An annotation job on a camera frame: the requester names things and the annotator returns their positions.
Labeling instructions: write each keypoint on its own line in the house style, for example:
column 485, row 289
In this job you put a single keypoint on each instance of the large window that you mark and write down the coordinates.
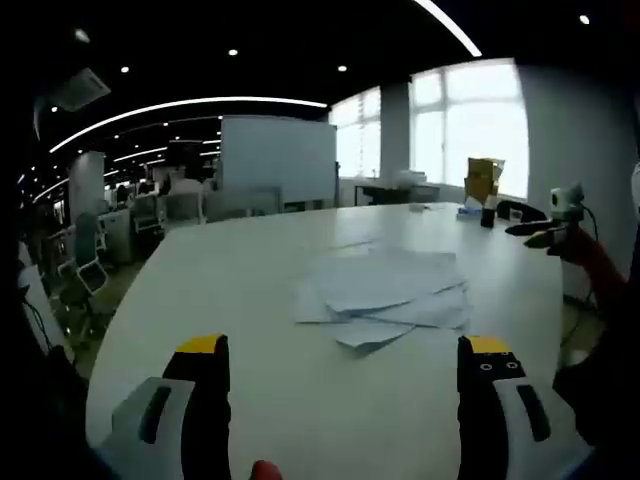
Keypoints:
column 475, row 125

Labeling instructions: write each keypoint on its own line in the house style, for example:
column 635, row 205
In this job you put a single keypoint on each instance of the whiteboard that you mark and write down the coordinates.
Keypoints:
column 277, row 160

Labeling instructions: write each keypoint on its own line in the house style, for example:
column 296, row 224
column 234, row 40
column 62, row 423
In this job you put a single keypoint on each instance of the ceiling air conditioner unit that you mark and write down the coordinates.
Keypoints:
column 82, row 90

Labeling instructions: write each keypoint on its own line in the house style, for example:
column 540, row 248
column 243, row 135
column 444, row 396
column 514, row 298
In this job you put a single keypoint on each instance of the person's right hand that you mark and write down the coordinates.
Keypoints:
column 575, row 247

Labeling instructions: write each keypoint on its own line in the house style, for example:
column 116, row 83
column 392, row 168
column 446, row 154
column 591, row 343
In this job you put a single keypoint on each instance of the frosted desk partition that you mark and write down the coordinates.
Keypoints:
column 240, row 205

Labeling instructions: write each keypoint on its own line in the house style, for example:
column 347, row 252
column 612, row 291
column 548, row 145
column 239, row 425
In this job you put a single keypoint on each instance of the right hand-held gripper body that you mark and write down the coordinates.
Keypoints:
column 567, row 201

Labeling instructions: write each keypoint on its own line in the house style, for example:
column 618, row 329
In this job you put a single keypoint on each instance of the black bottle white cap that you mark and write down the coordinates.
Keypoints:
column 488, row 215

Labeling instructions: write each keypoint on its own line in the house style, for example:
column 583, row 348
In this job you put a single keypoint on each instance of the blue tissue pack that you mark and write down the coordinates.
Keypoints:
column 467, row 212

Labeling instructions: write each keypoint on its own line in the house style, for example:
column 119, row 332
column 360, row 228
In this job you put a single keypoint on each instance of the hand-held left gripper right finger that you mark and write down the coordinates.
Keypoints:
column 480, row 415

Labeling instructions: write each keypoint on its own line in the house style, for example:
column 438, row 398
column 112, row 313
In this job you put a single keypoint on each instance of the white pillar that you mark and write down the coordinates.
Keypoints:
column 87, row 185

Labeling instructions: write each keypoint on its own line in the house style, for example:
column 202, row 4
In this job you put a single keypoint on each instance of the person's left hand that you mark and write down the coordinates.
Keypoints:
column 266, row 471

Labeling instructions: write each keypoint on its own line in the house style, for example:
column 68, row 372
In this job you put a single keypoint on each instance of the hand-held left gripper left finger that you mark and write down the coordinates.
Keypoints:
column 200, row 400

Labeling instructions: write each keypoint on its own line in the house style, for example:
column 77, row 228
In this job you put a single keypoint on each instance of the brown cardboard box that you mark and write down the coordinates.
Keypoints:
column 482, row 180

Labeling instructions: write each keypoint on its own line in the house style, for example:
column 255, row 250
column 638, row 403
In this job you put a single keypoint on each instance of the person's dark sleeve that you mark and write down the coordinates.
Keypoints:
column 615, row 375

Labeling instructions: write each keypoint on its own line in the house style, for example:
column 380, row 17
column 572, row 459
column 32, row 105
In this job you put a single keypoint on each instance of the curved ceiling light strip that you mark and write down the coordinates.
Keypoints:
column 450, row 25
column 175, row 106

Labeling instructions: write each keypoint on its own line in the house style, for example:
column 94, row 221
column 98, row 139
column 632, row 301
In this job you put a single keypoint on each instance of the black office chair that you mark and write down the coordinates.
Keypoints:
column 520, row 210

